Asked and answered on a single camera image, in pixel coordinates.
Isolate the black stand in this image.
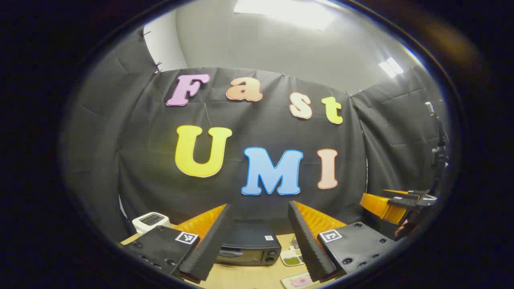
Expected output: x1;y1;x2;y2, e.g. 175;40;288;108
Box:
425;102;450;194

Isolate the black electric oven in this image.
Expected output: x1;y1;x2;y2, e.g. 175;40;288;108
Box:
215;222;282;267

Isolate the small ceiling light panel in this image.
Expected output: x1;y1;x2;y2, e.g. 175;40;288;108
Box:
378;57;404;78

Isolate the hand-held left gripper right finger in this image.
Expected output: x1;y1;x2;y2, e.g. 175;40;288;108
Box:
288;201;398;282

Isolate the black backdrop cloth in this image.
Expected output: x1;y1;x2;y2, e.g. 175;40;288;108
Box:
62;28;450;241

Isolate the white divided dish with grains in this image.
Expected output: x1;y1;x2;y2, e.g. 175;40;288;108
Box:
280;246;306;267

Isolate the white kitchen appliance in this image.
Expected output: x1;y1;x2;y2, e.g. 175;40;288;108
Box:
132;212;170;234

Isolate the white square plate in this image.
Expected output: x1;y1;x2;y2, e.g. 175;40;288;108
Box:
281;272;322;289

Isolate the large ceiling light panel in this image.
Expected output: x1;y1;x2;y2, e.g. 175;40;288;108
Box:
234;0;336;31

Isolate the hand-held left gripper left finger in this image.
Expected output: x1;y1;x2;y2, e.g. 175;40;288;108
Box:
120;204;233;281

